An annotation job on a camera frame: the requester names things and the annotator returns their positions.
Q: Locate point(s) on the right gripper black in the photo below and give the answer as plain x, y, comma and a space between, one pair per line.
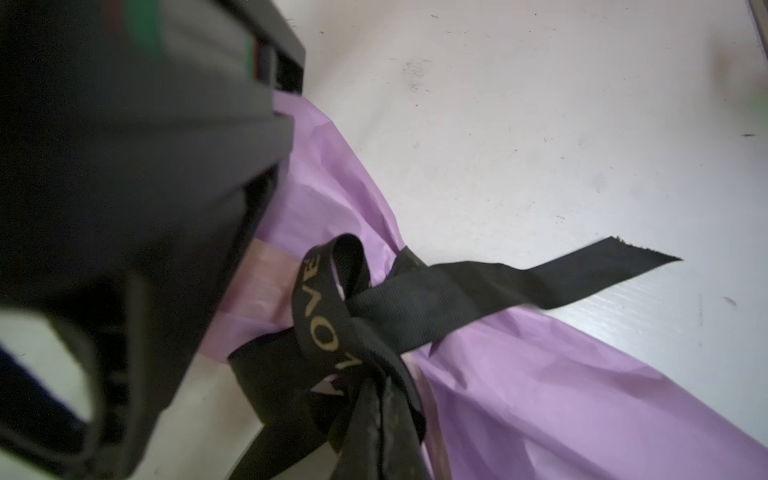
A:
140, 149

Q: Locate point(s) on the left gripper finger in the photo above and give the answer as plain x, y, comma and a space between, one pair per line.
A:
381, 441

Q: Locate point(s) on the pink purple wrapping paper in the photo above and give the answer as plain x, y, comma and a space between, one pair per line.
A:
513, 395

